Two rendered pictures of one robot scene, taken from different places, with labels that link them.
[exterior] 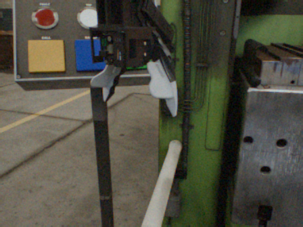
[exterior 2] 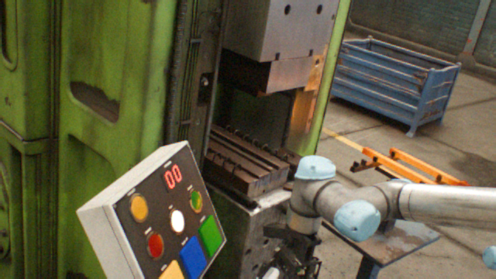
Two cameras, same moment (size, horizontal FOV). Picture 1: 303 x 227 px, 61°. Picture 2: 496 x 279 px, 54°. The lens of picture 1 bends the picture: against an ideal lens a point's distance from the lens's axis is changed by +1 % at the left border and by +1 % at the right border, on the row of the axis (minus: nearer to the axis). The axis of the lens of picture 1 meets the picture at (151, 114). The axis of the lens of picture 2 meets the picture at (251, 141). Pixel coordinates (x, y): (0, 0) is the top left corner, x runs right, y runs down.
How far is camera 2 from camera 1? 110 cm
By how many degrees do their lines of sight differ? 60
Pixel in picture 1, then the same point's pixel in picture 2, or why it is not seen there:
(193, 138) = not seen: hidden behind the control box
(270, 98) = (263, 215)
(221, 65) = not seen: hidden behind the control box
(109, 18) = (309, 257)
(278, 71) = (257, 187)
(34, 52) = not seen: outside the picture
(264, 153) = (256, 255)
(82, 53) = (190, 263)
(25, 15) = (142, 254)
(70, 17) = (167, 231)
